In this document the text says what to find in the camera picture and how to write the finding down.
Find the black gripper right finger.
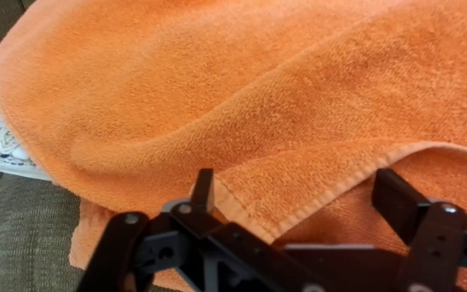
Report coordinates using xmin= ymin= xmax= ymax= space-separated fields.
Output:
xmin=276 ymin=168 xmax=467 ymax=292

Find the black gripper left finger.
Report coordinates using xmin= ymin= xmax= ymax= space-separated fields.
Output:
xmin=75 ymin=168 xmax=335 ymax=292

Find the orange towel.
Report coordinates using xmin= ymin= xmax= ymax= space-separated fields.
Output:
xmin=0 ymin=0 xmax=467 ymax=292

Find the olive green sofa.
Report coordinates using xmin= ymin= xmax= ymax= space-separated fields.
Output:
xmin=0 ymin=0 xmax=86 ymax=292

